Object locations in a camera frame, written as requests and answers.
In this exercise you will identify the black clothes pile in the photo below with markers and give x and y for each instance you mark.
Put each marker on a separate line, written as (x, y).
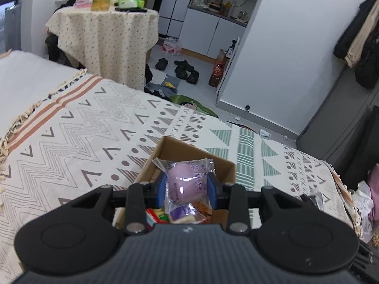
(59, 53)

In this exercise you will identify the purple round bun packet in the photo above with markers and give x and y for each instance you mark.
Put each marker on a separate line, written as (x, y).
(183, 183)

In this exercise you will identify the red brown jug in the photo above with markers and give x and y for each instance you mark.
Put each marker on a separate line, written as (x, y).
(217, 74)

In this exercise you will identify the hanging beige garment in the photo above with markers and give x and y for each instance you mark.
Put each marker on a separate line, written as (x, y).
(361, 44)

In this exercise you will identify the green cartoon cushion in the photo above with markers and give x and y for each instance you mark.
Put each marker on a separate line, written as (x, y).
(192, 105)

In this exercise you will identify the cardboard box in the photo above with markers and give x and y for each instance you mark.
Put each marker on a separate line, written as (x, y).
(177, 151)

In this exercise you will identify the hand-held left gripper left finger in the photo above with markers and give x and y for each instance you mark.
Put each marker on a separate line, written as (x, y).
(161, 192)

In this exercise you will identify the hanging black coat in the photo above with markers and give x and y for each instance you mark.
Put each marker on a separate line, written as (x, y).
(352, 32)

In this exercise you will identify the red white snack packet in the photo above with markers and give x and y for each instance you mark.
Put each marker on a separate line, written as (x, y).
(154, 216)

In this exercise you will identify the pink cloth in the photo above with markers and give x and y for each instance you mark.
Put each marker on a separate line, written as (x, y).
(374, 183)

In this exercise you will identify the pink cartoon figure box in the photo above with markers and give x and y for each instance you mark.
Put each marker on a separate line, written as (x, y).
(83, 1)

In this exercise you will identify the blue floor cloth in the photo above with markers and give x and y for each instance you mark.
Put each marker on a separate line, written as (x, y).
(171, 81)

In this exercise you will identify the white plastic bag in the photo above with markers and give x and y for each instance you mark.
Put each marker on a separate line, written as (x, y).
(362, 207)

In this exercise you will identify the purple white bread packet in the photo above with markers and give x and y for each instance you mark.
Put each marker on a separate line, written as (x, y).
(183, 213)

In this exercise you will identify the green tissue pack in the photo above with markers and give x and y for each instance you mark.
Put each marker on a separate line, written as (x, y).
(130, 2)

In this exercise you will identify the hanging black bag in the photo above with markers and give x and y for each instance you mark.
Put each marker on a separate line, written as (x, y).
(368, 65)

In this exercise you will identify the orange cracker packet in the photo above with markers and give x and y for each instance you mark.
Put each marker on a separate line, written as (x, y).
(204, 208)

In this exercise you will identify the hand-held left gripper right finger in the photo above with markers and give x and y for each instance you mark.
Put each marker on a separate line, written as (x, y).
(212, 192)

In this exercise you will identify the white bed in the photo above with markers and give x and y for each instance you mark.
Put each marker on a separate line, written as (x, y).
(29, 88)

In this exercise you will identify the white kitchen cabinet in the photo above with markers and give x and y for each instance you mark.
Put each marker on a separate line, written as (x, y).
(207, 32)

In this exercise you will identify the black slipper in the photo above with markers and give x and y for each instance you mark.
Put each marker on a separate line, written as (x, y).
(180, 72)
(183, 64)
(161, 64)
(193, 77)

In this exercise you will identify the black white cake packet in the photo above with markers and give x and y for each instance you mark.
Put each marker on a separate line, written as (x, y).
(311, 199)

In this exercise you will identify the dotted tablecloth round table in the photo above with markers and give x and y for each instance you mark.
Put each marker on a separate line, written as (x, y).
(109, 44)

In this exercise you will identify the black remote control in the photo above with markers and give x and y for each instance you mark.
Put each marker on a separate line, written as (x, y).
(130, 9)

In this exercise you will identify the pink water bottle pack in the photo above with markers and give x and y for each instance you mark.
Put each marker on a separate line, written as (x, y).
(171, 46)

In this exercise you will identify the black spray bottle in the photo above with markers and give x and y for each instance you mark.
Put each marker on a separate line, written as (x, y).
(231, 50)

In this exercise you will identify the black framed glass door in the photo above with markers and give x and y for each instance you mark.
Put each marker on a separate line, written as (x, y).
(174, 3)

